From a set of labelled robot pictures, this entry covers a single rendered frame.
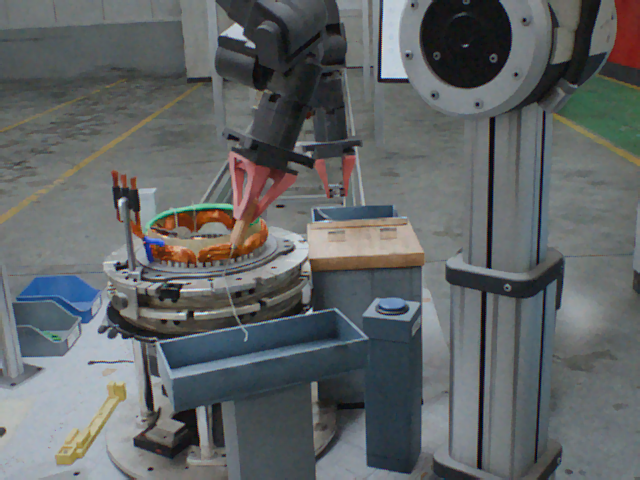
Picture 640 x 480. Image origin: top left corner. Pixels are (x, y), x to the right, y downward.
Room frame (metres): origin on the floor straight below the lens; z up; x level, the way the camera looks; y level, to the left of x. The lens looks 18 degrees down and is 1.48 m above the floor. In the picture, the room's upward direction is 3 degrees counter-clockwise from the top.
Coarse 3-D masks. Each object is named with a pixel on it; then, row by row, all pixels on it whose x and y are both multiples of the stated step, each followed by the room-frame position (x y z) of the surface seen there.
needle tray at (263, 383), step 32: (288, 320) 0.95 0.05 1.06; (320, 320) 0.96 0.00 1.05; (160, 352) 0.86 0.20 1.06; (192, 352) 0.90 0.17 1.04; (224, 352) 0.92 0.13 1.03; (256, 352) 0.93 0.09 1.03; (288, 352) 0.93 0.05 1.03; (320, 352) 0.85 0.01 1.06; (352, 352) 0.87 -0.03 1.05; (192, 384) 0.80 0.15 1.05; (224, 384) 0.81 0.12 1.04; (256, 384) 0.82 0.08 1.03; (288, 384) 0.84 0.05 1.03; (224, 416) 0.89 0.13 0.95; (256, 416) 0.84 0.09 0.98; (288, 416) 0.85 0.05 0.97; (256, 448) 0.84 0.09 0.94; (288, 448) 0.85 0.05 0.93
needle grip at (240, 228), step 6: (252, 204) 0.89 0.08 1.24; (252, 210) 0.89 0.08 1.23; (246, 216) 0.89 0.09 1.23; (252, 216) 0.89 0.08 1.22; (240, 222) 0.89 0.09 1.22; (246, 222) 0.89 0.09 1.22; (234, 228) 0.89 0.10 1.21; (240, 228) 0.88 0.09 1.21; (246, 228) 0.89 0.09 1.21; (234, 234) 0.88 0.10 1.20; (240, 234) 0.88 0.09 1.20; (234, 240) 0.88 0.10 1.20; (240, 240) 0.88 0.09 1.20
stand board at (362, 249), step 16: (320, 240) 1.28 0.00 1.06; (352, 240) 1.27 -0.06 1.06; (368, 240) 1.27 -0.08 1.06; (384, 240) 1.27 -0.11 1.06; (400, 240) 1.26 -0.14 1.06; (416, 240) 1.26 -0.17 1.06; (320, 256) 1.20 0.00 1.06; (336, 256) 1.19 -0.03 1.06; (352, 256) 1.19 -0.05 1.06; (368, 256) 1.19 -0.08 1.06; (384, 256) 1.19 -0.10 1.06; (400, 256) 1.19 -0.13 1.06; (416, 256) 1.19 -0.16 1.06
